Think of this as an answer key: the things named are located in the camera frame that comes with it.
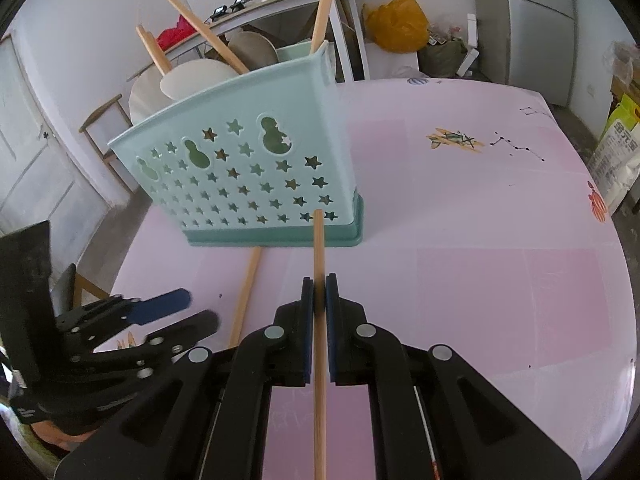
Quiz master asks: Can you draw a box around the pink printed tablecloth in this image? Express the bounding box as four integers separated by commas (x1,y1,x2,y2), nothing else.
107,77,632,480

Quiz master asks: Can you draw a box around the red plastic bag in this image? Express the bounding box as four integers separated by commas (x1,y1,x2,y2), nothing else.
157,14,198,51

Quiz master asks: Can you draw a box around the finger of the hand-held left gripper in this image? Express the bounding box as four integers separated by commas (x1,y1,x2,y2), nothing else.
55,289,193,348
70,311,220,396

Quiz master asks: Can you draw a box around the green bag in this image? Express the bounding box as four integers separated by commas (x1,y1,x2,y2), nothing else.
420,37,468,78

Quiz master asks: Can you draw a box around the white and yellow rice bag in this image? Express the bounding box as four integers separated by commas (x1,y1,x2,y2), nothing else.
587,95,640,216

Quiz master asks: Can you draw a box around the white side table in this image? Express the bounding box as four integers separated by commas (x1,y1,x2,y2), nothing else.
132,0,371,83

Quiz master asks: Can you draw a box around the white storage box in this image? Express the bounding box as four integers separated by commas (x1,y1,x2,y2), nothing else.
364,42,420,81

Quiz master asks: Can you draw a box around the white plastic spoon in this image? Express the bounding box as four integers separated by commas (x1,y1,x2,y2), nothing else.
160,56,240,102
129,67,173,126

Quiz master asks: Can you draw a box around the white board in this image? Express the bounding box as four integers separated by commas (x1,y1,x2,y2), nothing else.
460,12,481,73

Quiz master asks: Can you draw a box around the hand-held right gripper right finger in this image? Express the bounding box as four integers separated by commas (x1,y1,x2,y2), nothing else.
325,273,583,480

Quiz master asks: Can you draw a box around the teal plastic utensil holder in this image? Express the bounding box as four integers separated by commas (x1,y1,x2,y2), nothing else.
107,40,365,250

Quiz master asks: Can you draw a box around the person's left hand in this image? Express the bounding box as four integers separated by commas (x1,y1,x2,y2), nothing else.
30,420,101,453

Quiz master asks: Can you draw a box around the yellow plastic bag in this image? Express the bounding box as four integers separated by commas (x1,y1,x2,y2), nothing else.
364,0,431,53

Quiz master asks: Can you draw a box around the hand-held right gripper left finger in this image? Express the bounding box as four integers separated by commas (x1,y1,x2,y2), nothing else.
55,276,315,480

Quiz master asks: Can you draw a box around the silver refrigerator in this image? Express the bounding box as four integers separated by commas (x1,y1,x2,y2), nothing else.
502,0,608,106

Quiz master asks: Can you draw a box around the clear plastic bag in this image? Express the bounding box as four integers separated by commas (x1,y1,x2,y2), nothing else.
607,40,640,96

